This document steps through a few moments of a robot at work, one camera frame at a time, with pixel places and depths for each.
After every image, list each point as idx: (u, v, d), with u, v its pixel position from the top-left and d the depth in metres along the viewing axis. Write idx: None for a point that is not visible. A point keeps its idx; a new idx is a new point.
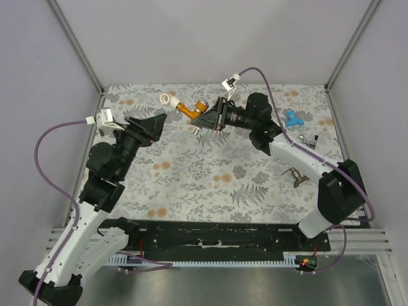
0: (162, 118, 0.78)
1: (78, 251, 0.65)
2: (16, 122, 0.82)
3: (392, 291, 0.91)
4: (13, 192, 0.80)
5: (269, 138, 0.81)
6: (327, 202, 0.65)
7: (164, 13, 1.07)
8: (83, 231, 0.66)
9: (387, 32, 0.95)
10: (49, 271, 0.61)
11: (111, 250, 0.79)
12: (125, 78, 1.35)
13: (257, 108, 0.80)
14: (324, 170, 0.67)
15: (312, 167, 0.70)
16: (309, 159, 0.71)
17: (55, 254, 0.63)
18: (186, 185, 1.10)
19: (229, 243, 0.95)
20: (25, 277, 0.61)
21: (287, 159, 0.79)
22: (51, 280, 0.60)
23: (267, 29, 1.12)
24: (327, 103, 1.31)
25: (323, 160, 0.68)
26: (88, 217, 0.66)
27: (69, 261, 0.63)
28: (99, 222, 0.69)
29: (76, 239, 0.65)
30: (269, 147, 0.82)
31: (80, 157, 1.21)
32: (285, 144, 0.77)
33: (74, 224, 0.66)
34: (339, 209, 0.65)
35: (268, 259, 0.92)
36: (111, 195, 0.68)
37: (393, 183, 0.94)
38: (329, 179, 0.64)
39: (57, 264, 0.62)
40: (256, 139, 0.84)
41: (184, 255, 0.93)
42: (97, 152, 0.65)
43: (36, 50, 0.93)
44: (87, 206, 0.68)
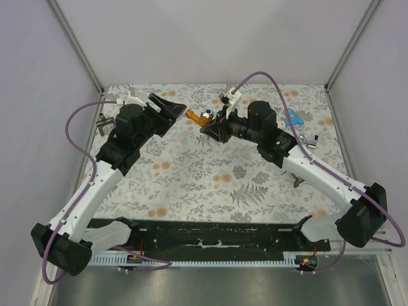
0: (181, 108, 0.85)
1: (91, 208, 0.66)
2: (15, 123, 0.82)
3: (391, 291, 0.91)
4: (13, 193, 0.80)
5: (282, 150, 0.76)
6: (354, 230, 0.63)
7: (164, 13, 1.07)
8: (99, 188, 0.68)
9: (388, 32, 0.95)
10: (64, 224, 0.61)
11: (116, 235, 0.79)
12: (125, 78, 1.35)
13: (261, 116, 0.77)
14: (352, 197, 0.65)
15: (337, 191, 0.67)
16: (333, 182, 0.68)
17: (69, 208, 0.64)
18: (186, 185, 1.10)
19: (229, 243, 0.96)
20: (37, 229, 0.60)
21: (302, 175, 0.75)
22: (65, 232, 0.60)
23: (268, 29, 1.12)
24: (327, 103, 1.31)
25: (350, 184, 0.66)
26: (106, 174, 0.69)
27: (83, 217, 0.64)
28: (112, 183, 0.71)
29: (92, 195, 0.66)
30: (282, 160, 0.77)
31: (80, 158, 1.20)
32: (303, 160, 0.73)
33: (90, 179, 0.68)
34: (365, 236, 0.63)
35: (268, 259, 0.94)
36: (128, 157, 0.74)
37: (393, 184, 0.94)
38: (359, 208, 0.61)
39: (72, 217, 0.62)
40: (267, 152, 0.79)
41: (184, 255, 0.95)
42: (128, 110, 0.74)
43: (36, 51, 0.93)
44: (104, 166, 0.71)
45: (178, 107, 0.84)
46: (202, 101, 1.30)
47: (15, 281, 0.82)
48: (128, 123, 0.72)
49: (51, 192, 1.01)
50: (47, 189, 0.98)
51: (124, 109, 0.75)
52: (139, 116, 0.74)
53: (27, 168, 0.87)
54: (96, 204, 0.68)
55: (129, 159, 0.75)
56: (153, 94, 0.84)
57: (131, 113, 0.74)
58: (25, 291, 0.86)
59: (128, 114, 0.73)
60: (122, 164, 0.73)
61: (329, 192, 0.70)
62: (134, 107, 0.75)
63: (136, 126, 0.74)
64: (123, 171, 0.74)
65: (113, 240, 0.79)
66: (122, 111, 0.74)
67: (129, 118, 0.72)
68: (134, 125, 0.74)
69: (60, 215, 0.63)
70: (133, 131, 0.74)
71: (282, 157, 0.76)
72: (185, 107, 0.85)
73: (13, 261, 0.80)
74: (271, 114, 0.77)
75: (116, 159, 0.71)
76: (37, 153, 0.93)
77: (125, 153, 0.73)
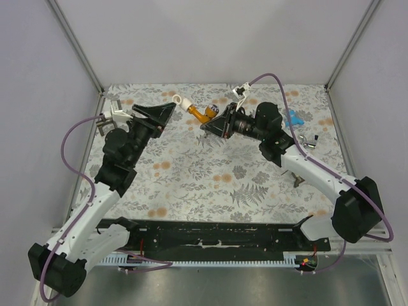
0: (171, 106, 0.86)
1: (89, 229, 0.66)
2: (16, 122, 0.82)
3: (391, 291, 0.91)
4: (13, 193, 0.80)
5: (280, 149, 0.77)
6: (344, 221, 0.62)
7: (164, 13, 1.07)
8: (97, 208, 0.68)
9: (388, 32, 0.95)
10: (62, 243, 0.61)
11: (114, 243, 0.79)
12: (125, 78, 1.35)
13: (267, 118, 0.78)
14: (342, 189, 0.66)
15: (327, 184, 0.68)
16: (324, 174, 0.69)
17: (67, 227, 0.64)
18: (186, 185, 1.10)
19: (229, 243, 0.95)
20: (35, 249, 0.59)
21: (298, 173, 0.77)
22: (62, 252, 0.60)
23: (267, 28, 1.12)
24: (327, 103, 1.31)
25: (340, 176, 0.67)
26: (104, 194, 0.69)
27: (81, 236, 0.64)
28: (111, 204, 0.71)
29: (89, 215, 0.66)
30: (280, 159, 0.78)
31: (80, 157, 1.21)
32: (298, 157, 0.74)
33: (88, 199, 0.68)
34: (357, 227, 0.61)
35: (269, 259, 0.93)
36: (125, 178, 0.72)
37: (392, 183, 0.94)
38: (346, 197, 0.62)
39: (69, 236, 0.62)
40: (267, 151, 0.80)
41: (185, 255, 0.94)
42: (112, 138, 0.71)
43: (36, 50, 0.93)
44: (102, 186, 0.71)
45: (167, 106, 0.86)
46: (202, 101, 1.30)
47: (16, 281, 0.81)
48: (115, 152, 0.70)
49: (51, 192, 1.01)
50: (47, 189, 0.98)
51: (109, 136, 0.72)
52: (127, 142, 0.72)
53: (27, 168, 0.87)
54: (94, 224, 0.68)
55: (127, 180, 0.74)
56: (136, 106, 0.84)
57: (116, 141, 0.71)
58: (25, 292, 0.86)
59: (114, 143, 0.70)
60: (120, 185, 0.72)
61: (320, 184, 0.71)
62: (120, 131, 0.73)
63: (125, 150, 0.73)
64: (122, 192, 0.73)
65: (112, 247, 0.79)
66: (107, 139, 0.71)
67: (116, 147, 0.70)
68: (123, 150, 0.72)
69: (58, 234, 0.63)
70: (123, 155, 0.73)
71: (280, 155, 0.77)
72: (174, 104, 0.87)
73: (13, 261, 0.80)
74: (278, 115, 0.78)
75: (114, 181, 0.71)
76: (37, 153, 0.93)
77: (122, 175, 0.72)
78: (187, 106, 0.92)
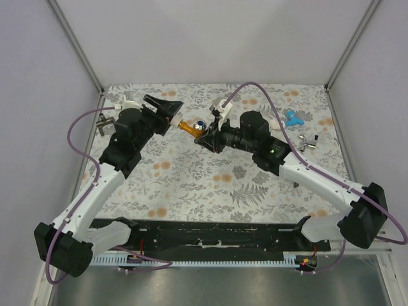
0: (178, 104, 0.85)
1: (94, 208, 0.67)
2: (16, 123, 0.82)
3: (392, 291, 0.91)
4: (13, 194, 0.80)
5: (277, 158, 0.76)
6: (357, 232, 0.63)
7: (164, 13, 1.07)
8: (102, 189, 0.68)
9: (388, 32, 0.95)
10: (68, 222, 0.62)
11: (116, 236, 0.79)
12: (125, 78, 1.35)
13: (254, 127, 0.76)
14: (352, 199, 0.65)
15: (336, 194, 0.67)
16: (331, 185, 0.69)
17: (73, 206, 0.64)
18: (186, 185, 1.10)
19: (229, 243, 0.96)
20: (41, 229, 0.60)
21: (301, 182, 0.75)
22: (69, 230, 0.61)
23: (267, 29, 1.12)
24: (327, 102, 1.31)
25: (349, 187, 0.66)
26: (109, 174, 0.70)
27: (87, 215, 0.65)
28: (115, 184, 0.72)
29: (95, 194, 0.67)
30: (278, 168, 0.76)
31: (80, 158, 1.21)
32: (300, 167, 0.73)
33: (94, 179, 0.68)
34: (370, 236, 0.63)
35: (268, 258, 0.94)
36: (130, 160, 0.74)
37: (393, 184, 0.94)
38: (359, 210, 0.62)
39: (76, 216, 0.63)
40: (262, 161, 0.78)
41: (185, 255, 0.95)
42: (127, 116, 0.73)
43: (36, 51, 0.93)
44: (108, 167, 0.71)
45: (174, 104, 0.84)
46: (202, 101, 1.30)
47: (16, 280, 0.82)
48: (127, 128, 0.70)
49: (51, 192, 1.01)
50: (47, 189, 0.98)
51: (122, 114, 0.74)
52: (139, 119, 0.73)
53: (27, 168, 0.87)
54: (99, 204, 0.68)
55: (132, 162, 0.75)
56: (148, 95, 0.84)
57: (129, 118, 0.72)
58: (25, 291, 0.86)
59: (126, 118, 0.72)
60: (124, 167, 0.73)
61: (327, 194, 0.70)
62: (134, 111, 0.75)
63: (135, 130, 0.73)
64: (127, 173, 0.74)
65: (114, 240, 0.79)
66: (121, 116, 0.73)
67: (129, 123, 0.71)
68: (134, 129, 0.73)
69: (64, 214, 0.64)
70: (132, 134, 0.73)
71: (278, 164, 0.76)
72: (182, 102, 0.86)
73: (13, 261, 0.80)
74: (263, 123, 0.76)
75: (118, 162, 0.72)
76: (37, 153, 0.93)
77: (127, 157, 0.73)
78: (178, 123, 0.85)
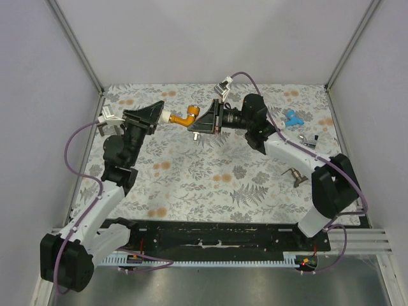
0: (160, 105, 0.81)
1: (99, 220, 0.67)
2: (16, 123, 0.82)
3: (392, 291, 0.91)
4: (13, 193, 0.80)
5: (264, 138, 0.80)
6: (320, 196, 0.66)
7: (164, 13, 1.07)
8: (107, 202, 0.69)
9: (388, 32, 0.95)
10: (75, 231, 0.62)
11: (116, 241, 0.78)
12: (125, 78, 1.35)
13: (254, 109, 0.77)
14: (317, 165, 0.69)
15: (305, 162, 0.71)
16: (301, 154, 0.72)
17: (79, 217, 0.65)
18: (186, 185, 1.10)
19: (229, 243, 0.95)
20: (47, 240, 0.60)
21: (280, 156, 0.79)
22: (76, 239, 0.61)
23: (268, 29, 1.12)
24: (327, 103, 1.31)
25: (316, 155, 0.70)
26: (111, 189, 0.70)
27: (93, 225, 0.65)
28: (118, 199, 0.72)
29: (100, 206, 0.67)
30: (264, 147, 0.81)
31: (80, 157, 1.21)
32: (278, 142, 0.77)
33: (98, 193, 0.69)
34: (331, 201, 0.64)
35: (269, 259, 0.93)
36: (129, 178, 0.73)
37: (392, 183, 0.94)
38: (322, 173, 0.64)
39: (83, 225, 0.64)
40: (252, 139, 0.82)
41: (185, 255, 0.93)
42: (111, 144, 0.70)
43: (36, 50, 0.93)
44: (110, 183, 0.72)
45: (155, 106, 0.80)
46: (202, 101, 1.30)
47: (16, 280, 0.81)
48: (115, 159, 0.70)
49: (51, 192, 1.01)
50: (48, 189, 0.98)
51: (106, 142, 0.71)
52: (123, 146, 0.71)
53: (27, 168, 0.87)
54: (103, 215, 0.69)
55: (131, 180, 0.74)
56: (127, 111, 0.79)
57: (114, 148, 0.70)
58: (25, 291, 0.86)
59: (112, 149, 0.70)
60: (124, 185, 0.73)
61: (299, 165, 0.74)
62: (118, 137, 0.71)
63: (122, 154, 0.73)
64: (127, 191, 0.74)
65: (114, 245, 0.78)
66: (105, 146, 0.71)
67: (115, 153, 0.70)
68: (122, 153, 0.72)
69: (69, 225, 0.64)
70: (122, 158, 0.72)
71: (263, 143, 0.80)
72: (163, 102, 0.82)
73: (13, 261, 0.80)
74: (264, 107, 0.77)
75: (118, 180, 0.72)
76: (37, 153, 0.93)
77: (125, 175, 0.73)
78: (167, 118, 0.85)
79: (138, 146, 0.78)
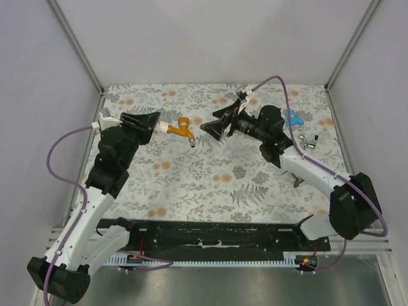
0: (156, 115, 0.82)
1: (85, 236, 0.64)
2: (16, 123, 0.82)
3: (392, 291, 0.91)
4: (13, 192, 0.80)
5: (279, 151, 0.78)
6: (339, 217, 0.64)
7: (164, 13, 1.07)
8: (92, 215, 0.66)
9: (388, 32, 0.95)
10: (60, 254, 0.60)
11: (115, 245, 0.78)
12: (125, 78, 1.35)
13: (270, 122, 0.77)
14: (336, 183, 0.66)
15: (323, 180, 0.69)
16: (320, 171, 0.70)
17: (64, 237, 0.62)
18: (186, 185, 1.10)
19: (229, 243, 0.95)
20: (34, 263, 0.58)
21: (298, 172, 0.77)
22: (62, 262, 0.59)
23: (268, 29, 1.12)
24: (327, 103, 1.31)
25: (335, 173, 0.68)
26: (97, 199, 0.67)
27: (80, 243, 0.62)
28: (104, 208, 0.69)
29: (85, 222, 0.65)
30: (278, 160, 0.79)
31: (80, 157, 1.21)
32: (296, 157, 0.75)
33: (82, 206, 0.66)
34: (352, 224, 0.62)
35: (268, 258, 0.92)
36: (117, 180, 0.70)
37: (393, 183, 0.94)
38: (342, 193, 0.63)
39: (67, 247, 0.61)
40: (266, 152, 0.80)
41: (185, 255, 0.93)
42: (110, 134, 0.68)
43: (36, 50, 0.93)
44: (95, 192, 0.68)
45: (152, 115, 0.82)
46: (202, 101, 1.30)
47: (15, 280, 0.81)
48: (112, 148, 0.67)
49: (51, 192, 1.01)
50: (48, 189, 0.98)
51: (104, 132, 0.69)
52: (122, 138, 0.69)
53: (27, 167, 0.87)
54: (91, 229, 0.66)
55: (119, 183, 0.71)
56: (125, 114, 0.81)
57: (111, 137, 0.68)
58: (25, 291, 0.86)
59: (110, 138, 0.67)
60: (111, 188, 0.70)
61: (317, 182, 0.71)
62: (116, 129, 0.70)
63: (119, 149, 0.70)
64: (115, 194, 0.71)
65: (114, 248, 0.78)
66: (102, 136, 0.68)
67: (112, 143, 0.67)
68: (118, 148, 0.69)
69: (55, 246, 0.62)
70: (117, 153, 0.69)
71: (278, 156, 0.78)
72: (159, 113, 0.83)
73: (13, 261, 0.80)
74: (282, 120, 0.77)
75: (106, 183, 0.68)
76: (37, 153, 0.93)
77: (115, 177, 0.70)
78: (166, 129, 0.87)
79: (131, 149, 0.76)
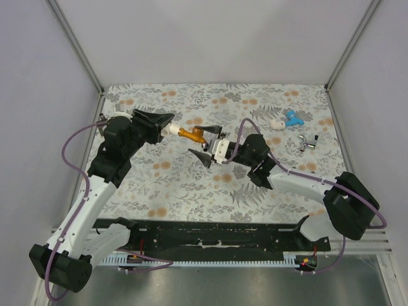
0: (169, 116, 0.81)
1: (88, 224, 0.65)
2: (16, 123, 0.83)
3: (391, 291, 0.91)
4: (13, 193, 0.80)
5: (266, 173, 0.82)
6: (339, 219, 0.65)
7: (164, 13, 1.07)
8: (95, 203, 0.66)
9: (388, 32, 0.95)
10: (62, 241, 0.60)
11: (115, 242, 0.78)
12: (125, 78, 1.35)
13: (257, 152, 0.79)
14: (326, 189, 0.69)
15: (312, 189, 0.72)
16: (307, 182, 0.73)
17: (65, 225, 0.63)
18: (186, 185, 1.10)
19: (229, 243, 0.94)
20: (36, 250, 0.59)
21: (287, 188, 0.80)
22: (64, 249, 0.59)
23: (267, 29, 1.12)
24: (327, 102, 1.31)
25: (321, 179, 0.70)
26: (99, 187, 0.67)
27: (81, 232, 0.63)
28: (108, 196, 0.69)
29: (87, 210, 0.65)
30: (269, 183, 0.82)
31: (80, 157, 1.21)
32: (282, 174, 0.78)
33: (85, 194, 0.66)
34: (354, 223, 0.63)
35: (268, 259, 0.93)
36: (119, 169, 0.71)
37: (393, 183, 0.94)
38: (334, 196, 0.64)
39: (70, 234, 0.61)
40: (255, 178, 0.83)
41: (185, 255, 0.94)
42: (116, 123, 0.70)
43: (36, 50, 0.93)
44: (97, 180, 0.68)
45: (165, 116, 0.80)
46: (202, 101, 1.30)
47: (15, 280, 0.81)
48: (117, 135, 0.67)
49: (51, 192, 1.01)
50: (48, 189, 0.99)
51: (110, 121, 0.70)
52: (127, 127, 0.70)
53: (27, 167, 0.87)
54: (94, 217, 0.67)
55: (122, 172, 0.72)
56: (136, 109, 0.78)
57: (116, 125, 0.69)
58: (25, 291, 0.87)
59: (115, 126, 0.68)
60: (114, 176, 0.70)
61: (307, 192, 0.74)
62: (123, 118, 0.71)
63: (124, 138, 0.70)
64: (117, 183, 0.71)
65: (115, 245, 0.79)
66: (109, 123, 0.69)
67: (117, 131, 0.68)
68: (124, 136, 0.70)
69: (57, 233, 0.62)
70: (122, 141, 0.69)
71: (267, 178, 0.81)
72: (173, 115, 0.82)
73: (13, 261, 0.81)
74: (267, 147, 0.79)
75: (108, 172, 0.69)
76: (37, 153, 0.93)
77: (116, 166, 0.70)
78: (176, 131, 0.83)
79: (136, 143, 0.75)
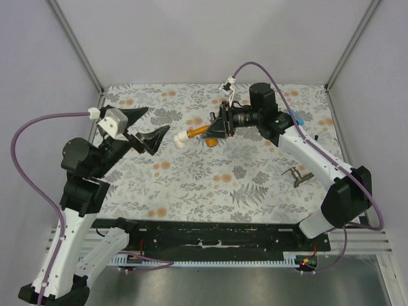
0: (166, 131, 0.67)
1: (72, 260, 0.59)
2: (16, 123, 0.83)
3: (392, 291, 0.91)
4: (12, 193, 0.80)
5: (279, 129, 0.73)
6: (333, 205, 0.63)
7: (164, 13, 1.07)
8: (74, 239, 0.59)
9: (388, 32, 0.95)
10: (47, 285, 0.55)
11: (113, 250, 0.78)
12: (125, 78, 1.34)
13: (261, 94, 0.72)
14: (336, 175, 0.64)
15: (324, 169, 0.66)
16: (320, 160, 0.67)
17: (48, 266, 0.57)
18: (186, 186, 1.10)
19: (228, 242, 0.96)
20: (22, 296, 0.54)
21: (296, 155, 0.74)
22: (50, 293, 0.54)
23: (268, 29, 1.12)
24: (327, 103, 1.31)
25: (337, 164, 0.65)
26: (75, 223, 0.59)
27: (66, 271, 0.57)
28: (87, 227, 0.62)
29: (67, 248, 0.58)
30: (278, 138, 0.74)
31: None
32: (297, 139, 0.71)
33: (60, 233, 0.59)
34: (343, 213, 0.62)
35: (268, 258, 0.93)
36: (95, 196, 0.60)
37: (393, 183, 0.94)
38: (340, 185, 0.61)
39: (53, 276, 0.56)
40: (265, 130, 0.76)
41: (185, 255, 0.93)
42: (74, 149, 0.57)
43: (36, 50, 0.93)
44: (71, 213, 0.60)
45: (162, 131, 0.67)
46: (202, 101, 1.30)
47: (15, 280, 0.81)
48: (76, 168, 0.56)
49: (51, 192, 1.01)
50: (47, 189, 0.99)
51: (68, 148, 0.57)
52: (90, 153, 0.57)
53: (27, 167, 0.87)
54: (76, 252, 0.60)
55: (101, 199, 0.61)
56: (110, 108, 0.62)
57: (77, 155, 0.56)
58: None
59: (72, 156, 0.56)
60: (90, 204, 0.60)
61: (316, 169, 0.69)
62: (84, 141, 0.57)
63: (89, 164, 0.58)
64: (95, 211, 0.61)
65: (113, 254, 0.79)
66: (65, 151, 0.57)
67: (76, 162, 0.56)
68: (87, 164, 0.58)
69: (41, 275, 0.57)
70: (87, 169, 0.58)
71: (278, 134, 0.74)
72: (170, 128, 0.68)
73: (13, 261, 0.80)
74: (270, 90, 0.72)
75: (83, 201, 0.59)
76: (37, 153, 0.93)
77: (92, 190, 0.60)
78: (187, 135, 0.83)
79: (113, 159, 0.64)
